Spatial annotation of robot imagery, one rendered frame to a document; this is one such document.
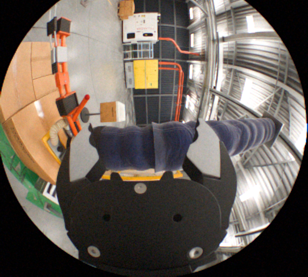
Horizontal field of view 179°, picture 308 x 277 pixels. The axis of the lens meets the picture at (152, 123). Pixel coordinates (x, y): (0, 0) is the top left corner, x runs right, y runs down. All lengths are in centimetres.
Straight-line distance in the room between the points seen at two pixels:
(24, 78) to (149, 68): 718
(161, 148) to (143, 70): 728
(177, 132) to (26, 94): 120
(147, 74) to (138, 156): 730
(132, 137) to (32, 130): 59
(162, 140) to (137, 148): 9
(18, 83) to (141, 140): 111
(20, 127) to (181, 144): 78
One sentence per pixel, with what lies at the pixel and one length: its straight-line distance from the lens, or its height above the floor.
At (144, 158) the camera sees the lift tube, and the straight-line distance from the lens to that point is 38.
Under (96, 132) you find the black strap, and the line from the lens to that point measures 44.
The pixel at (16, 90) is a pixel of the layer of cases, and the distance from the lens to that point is 110.
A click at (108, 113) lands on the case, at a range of 203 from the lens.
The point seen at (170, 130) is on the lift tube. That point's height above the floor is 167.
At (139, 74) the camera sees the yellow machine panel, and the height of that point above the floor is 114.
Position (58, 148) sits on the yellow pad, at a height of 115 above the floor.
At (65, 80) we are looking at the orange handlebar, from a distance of 46.
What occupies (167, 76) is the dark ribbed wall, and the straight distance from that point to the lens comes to 1105.
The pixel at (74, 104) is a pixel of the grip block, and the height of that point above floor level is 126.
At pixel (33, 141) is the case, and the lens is 69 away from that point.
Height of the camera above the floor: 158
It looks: 3 degrees up
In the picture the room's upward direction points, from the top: 87 degrees clockwise
